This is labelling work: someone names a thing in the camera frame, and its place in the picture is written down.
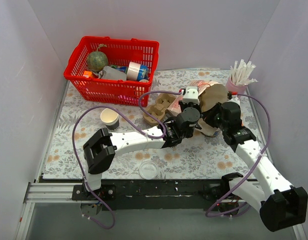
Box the kraft paper bag orange handles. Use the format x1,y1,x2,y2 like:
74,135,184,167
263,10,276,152
166,79,231,136

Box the white plastic coffee lid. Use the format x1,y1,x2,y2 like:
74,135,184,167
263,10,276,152
139,161,159,180

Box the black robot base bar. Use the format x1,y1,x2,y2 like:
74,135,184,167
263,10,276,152
71,178,247,216

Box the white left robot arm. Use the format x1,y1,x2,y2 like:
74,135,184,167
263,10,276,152
83,107,201,200

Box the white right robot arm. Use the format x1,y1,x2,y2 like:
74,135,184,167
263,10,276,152
203,101,308,232

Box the pink straw holder cup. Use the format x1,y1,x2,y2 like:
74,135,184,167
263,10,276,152
225,77,247,94

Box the brown pulp cup carrier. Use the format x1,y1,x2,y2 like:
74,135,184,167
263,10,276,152
145,93,177,123

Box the white wrapped straws bundle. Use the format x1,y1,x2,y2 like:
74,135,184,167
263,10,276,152
229,59,258,87

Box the blue white can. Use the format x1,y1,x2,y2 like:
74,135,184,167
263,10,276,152
126,61,149,82

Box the empty dark paper cup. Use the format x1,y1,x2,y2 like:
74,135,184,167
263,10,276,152
100,108,120,130

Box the grey pouch package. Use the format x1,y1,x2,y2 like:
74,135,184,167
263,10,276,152
98,65,128,81

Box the red plastic shopping basket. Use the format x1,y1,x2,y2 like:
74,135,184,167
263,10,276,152
63,36,160,106

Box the green round melon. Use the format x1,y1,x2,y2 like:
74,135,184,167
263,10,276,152
86,44,109,72

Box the orange small carton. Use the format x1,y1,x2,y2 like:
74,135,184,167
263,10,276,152
82,70,93,78

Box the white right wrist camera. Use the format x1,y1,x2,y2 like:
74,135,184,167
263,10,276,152
227,91,240,105

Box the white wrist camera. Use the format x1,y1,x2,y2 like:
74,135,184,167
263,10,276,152
181,86,200,105
227,91,240,105

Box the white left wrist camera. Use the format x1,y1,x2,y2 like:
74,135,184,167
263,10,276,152
181,86,200,105

